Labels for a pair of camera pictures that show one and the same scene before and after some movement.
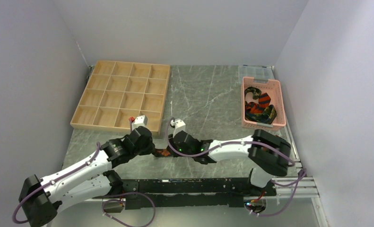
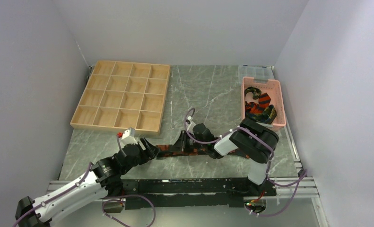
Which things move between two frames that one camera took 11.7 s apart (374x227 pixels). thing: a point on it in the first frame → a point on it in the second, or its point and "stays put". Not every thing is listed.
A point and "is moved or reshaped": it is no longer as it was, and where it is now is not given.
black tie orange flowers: (161, 152) is moved or reshaped
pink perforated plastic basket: (273, 88) stays put
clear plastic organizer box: (260, 74) stays put
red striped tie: (264, 100) stays put
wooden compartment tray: (117, 91) stays put
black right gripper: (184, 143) → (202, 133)
